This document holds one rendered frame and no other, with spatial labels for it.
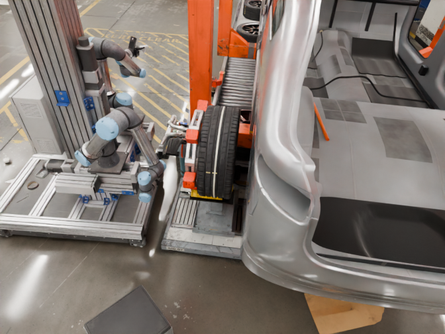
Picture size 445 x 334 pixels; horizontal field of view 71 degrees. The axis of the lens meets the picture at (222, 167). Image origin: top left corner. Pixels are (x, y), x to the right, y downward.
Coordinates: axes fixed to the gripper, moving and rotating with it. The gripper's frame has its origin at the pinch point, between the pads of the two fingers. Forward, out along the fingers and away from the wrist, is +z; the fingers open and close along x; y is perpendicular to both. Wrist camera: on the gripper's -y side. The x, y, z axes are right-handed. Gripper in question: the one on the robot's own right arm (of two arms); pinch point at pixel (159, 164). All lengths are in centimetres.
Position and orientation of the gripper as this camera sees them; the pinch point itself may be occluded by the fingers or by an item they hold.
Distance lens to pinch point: 222.2
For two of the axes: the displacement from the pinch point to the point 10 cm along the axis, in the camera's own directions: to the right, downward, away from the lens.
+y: 0.5, -7.3, -6.8
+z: 1.1, -6.7, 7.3
